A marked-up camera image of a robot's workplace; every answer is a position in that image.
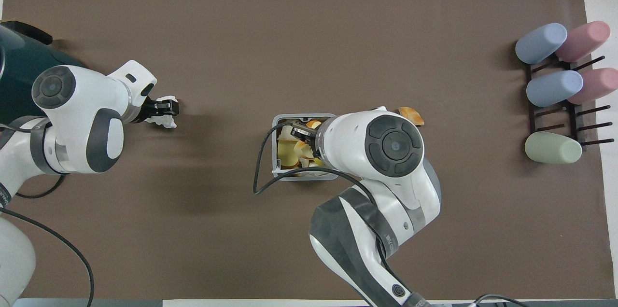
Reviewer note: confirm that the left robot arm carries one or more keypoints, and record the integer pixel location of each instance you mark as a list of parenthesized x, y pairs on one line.
[(77, 104)]

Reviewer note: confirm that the blue cup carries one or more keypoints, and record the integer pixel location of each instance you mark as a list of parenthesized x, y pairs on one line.
[(540, 43), (554, 88)]

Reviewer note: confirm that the pale yellow fruit peel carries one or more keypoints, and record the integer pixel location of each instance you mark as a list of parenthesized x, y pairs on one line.
[(287, 155)]

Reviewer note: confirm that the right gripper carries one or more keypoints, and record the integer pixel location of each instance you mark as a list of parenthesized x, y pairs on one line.
[(311, 145)]

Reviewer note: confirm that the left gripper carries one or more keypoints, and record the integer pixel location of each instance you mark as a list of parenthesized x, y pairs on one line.
[(145, 113)]

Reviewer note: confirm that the white tissue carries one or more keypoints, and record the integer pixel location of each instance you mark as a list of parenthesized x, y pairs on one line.
[(166, 121)]

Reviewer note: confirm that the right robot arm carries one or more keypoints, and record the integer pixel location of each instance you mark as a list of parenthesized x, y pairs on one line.
[(386, 186)]

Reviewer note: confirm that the small grey waste bin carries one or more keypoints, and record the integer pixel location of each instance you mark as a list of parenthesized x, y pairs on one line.
[(275, 152)]

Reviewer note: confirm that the green cup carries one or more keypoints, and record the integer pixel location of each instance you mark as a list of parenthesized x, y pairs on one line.
[(553, 147)]

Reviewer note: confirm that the black cup rack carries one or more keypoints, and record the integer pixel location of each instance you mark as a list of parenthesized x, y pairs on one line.
[(573, 116)]

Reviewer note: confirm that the orange fruit peel piece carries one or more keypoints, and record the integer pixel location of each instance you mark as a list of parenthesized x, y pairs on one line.
[(412, 116)]

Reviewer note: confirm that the pink cup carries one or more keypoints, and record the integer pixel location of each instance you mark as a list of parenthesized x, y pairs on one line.
[(584, 40), (597, 85)]

